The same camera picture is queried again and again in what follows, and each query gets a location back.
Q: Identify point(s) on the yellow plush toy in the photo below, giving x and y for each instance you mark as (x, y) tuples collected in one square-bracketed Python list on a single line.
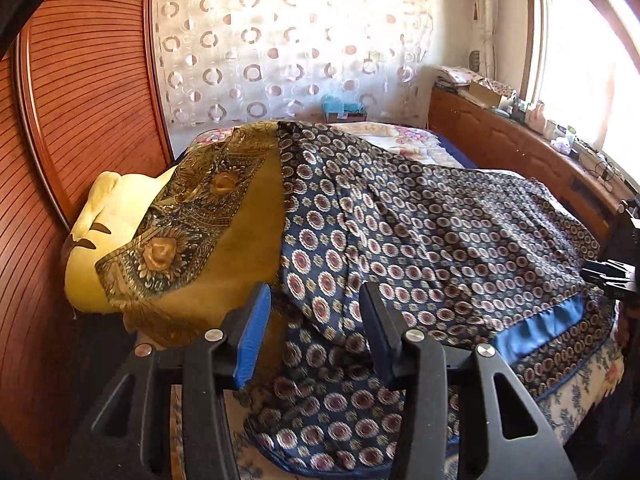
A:
[(115, 210)]

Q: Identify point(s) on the person's right hand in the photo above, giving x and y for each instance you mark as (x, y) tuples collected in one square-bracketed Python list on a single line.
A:
[(627, 325)]

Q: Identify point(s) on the wooden slatted wardrobe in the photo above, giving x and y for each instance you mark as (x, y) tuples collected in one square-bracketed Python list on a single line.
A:
[(85, 110)]

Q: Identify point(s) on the blue floral bed sheet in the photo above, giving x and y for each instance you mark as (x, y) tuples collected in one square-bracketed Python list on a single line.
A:
[(575, 400)]

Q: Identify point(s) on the white window curtain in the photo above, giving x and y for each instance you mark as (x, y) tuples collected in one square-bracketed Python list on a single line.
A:
[(480, 10)]

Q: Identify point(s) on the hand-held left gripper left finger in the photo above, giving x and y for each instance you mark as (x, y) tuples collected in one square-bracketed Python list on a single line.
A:
[(252, 340)]

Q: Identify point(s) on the white tissue pack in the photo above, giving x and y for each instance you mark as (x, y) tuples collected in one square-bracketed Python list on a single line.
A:
[(562, 144)]

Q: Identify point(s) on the white plastic bottle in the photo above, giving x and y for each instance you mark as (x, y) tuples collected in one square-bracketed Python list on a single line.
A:
[(538, 116)]

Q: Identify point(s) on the folded floral cloth pile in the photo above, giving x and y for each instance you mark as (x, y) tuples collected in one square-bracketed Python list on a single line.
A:
[(457, 76)]

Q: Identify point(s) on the wooden sideboard cabinet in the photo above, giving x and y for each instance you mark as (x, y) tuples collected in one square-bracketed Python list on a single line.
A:
[(500, 135)]

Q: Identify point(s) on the wooden framed window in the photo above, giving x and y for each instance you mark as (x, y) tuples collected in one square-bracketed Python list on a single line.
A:
[(585, 60)]

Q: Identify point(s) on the cardboard box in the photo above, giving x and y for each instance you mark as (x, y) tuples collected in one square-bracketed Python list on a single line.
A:
[(487, 94)]

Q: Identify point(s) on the dark blue mattress cover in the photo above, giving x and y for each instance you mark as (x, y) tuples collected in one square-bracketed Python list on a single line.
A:
[(452, 147)]

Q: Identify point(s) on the mustard patterned garment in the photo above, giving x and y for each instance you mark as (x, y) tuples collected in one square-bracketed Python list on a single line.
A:
[(240, 240)]

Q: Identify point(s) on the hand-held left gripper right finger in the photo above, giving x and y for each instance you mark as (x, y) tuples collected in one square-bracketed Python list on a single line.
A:
[(382, 340)]

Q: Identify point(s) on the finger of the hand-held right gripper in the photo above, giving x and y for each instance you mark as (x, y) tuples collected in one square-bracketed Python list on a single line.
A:
[(605, 275)]

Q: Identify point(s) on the pink floral quilt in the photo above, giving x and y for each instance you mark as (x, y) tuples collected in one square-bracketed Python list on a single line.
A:
[(400, 142)]

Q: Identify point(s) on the navy circle-patterned shirt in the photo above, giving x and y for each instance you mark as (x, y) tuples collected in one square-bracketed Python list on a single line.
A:
[(425, 220)]

